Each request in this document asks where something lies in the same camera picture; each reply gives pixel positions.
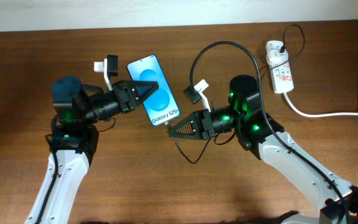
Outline blue Galaxy smartphone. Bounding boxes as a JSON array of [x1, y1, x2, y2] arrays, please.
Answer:
[[127, 55, 180, 126]]

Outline black charging cable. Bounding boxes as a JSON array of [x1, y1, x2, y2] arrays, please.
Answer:
[[163, 24, 306, 165]]

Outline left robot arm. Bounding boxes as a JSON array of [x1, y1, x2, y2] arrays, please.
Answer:
[[26, 76, 158, 223]]

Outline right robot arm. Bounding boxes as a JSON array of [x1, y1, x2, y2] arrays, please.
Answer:
[[168, 75, 358, 223]]

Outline white charger plug adapter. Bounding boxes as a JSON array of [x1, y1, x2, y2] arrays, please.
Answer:
[[266, 49, 288, 66]]

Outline white power strip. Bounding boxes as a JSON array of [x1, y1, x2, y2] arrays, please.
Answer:
[[265, 40, 295, 95]]

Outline white power strip cord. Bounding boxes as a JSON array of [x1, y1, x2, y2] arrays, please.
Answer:
[[282, 55, 358, 118]]

